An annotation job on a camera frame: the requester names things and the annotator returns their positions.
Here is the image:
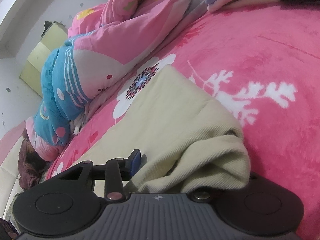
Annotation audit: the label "beige trousers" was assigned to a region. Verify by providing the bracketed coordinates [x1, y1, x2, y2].
[81, 65, 251, 193]

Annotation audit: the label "maroon fleece garment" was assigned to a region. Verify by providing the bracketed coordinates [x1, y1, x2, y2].
[18, 140, 51, 190]

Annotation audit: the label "person lying in bed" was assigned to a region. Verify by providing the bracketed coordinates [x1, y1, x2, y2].
[22, 128, 48, 171]

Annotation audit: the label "white padded headboard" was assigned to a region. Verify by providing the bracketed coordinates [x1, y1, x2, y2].
[0, 121, 25, 219]

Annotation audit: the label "pink floral blanket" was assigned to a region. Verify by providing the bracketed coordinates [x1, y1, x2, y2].
[48, 5, 319, 239]

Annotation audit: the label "yellow-green wardrobe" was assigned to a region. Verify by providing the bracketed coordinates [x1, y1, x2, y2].
[20, 21, 67, 97]

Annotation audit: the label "pink and blue quilt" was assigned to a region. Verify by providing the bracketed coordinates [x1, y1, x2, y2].
[25, 0, 191, 162]

